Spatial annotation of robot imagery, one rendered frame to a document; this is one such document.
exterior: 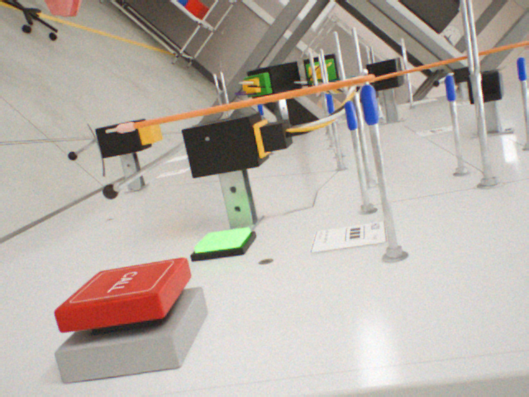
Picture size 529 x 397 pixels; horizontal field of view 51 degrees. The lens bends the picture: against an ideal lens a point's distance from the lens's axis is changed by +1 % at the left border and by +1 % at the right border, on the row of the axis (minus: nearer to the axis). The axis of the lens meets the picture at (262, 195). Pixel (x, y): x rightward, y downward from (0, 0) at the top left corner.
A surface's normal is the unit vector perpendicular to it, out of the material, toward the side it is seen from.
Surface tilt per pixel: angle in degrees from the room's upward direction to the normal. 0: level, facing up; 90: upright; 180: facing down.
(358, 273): 50
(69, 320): 90
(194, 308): 40
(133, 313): 90
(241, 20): 90
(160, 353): 90
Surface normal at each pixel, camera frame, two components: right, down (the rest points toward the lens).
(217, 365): -0.20, -0.96
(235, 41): -0.22, 0.13
